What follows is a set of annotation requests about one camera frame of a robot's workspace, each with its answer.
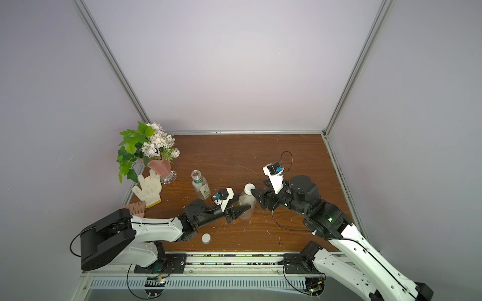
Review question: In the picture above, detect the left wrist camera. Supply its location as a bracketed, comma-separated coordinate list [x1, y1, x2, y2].
[213, 188, 235, 212]

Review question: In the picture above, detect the artificial flower bouquet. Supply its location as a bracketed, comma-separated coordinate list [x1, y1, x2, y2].
[117, 122, 180, 183]

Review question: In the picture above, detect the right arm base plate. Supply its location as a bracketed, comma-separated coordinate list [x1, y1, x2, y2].
[278, 253, 329, 275]

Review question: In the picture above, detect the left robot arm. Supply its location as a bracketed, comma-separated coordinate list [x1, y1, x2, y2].
[79, 195, 251, 271]

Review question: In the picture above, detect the pink glass vase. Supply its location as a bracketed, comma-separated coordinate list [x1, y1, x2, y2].
[148, 159, 177, 184]

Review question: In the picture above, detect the left electronics board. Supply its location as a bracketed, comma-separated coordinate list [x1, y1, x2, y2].
[144, 277, 167, 299]

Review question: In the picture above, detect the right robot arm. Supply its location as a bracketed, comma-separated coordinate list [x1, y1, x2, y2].
[251, 176, 434, 300]

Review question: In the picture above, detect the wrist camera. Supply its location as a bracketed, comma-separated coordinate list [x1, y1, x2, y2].
[263, 163, 284, 194]
[213, 188, 235, 212]

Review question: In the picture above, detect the aluminium front rail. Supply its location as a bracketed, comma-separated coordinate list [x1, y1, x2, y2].
[80, 251, 362, 278]

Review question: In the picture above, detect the electronics board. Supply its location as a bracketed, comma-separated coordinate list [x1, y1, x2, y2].
[144, 277, 167, 299]
[305, 277, 326, 297]

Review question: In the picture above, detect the right electronics board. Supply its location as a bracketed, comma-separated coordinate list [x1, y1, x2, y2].
[305, 277, 326, 297]

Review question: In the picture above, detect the labelled clear plastic bottle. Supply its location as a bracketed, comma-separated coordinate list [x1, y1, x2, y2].
[191, 170, 211, 201]

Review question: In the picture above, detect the white bottle cap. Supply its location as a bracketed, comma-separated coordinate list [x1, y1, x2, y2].
[244, 183, 256, 195]
[202, 233, 212, 244]

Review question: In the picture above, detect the white knitted work glove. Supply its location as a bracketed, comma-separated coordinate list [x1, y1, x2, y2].
[131, 169, 162, 208]

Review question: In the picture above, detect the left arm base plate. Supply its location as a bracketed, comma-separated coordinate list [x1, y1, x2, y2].
[134, 253, 187, 275]

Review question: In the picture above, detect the pink brush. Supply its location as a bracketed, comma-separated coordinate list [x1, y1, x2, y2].
[121, 201, 146, 218]

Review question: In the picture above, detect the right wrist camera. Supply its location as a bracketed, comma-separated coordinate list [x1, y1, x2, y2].
[263, 163, 284, 194]

